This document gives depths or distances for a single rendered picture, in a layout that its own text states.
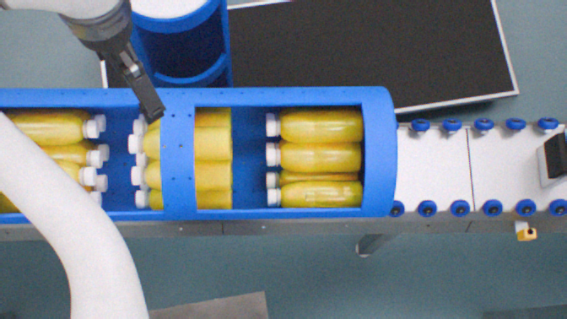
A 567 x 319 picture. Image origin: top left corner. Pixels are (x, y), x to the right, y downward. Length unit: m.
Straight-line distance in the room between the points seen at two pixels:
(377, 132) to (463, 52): 1.37
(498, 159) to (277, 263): 1.06
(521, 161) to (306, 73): 1.05
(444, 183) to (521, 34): 1.38
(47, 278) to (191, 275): 0.51
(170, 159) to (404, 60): 1.46
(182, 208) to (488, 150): 0.77
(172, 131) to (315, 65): 1.30
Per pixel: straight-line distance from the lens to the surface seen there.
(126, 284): 0.71
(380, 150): 1.38
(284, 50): 2.61
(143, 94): 0.98
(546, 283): 2.76
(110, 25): 0.89
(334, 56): 2.62
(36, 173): 0.74
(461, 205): 1.66
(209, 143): 1.40
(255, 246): 2.56
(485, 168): 1.75
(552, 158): 1.69
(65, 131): 1.51
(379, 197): 1.42
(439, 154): 1.73
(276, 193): 1.50
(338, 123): 1.47
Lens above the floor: 2.54
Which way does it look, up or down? 75 degrees down
